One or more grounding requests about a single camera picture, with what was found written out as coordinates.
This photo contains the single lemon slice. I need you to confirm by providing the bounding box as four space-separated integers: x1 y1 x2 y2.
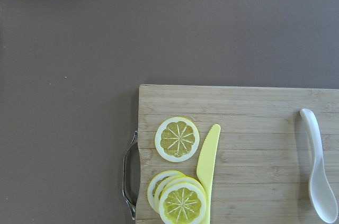
155 117 200 163

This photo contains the stacked lemon slice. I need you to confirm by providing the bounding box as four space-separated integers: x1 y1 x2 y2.
147 170 185 210
154 175 203 213
158 182 207 224

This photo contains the wooden cutting board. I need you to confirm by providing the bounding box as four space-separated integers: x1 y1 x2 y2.
136 85 338 223

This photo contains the front stacked lemon slice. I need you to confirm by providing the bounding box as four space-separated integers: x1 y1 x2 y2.
158 182 207 224

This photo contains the middle stacked lemon slice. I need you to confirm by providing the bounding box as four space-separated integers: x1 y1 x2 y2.
154 175 203 213

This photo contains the white spoon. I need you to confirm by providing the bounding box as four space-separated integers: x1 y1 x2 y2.
300 109 338 223

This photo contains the back stacked lemon slice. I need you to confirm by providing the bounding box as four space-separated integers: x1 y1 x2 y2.
147 170 185 210

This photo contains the yellow plastic knife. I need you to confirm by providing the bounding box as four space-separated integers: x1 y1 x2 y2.
196 124 221 223

